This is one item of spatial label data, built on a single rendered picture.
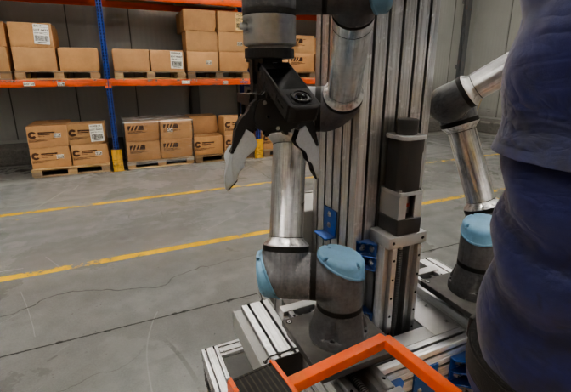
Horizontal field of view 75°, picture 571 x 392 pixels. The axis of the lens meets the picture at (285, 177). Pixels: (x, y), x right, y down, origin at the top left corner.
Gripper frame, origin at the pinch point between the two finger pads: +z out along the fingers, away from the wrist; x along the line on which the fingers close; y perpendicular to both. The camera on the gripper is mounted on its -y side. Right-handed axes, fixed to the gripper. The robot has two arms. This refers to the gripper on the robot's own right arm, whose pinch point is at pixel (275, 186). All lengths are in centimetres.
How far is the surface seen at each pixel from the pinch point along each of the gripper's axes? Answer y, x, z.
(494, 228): -22.2, -19.7, 1.6
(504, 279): -25.8, -17.5, 6.1
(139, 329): 190, 22, 152
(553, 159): -29.5, -15.8, -8.8
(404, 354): -9.1, -20.2, 30.6
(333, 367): -6.3, -7.6, 31.0
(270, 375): -5.3, 3.4, 29.1
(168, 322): 190, 3, 152
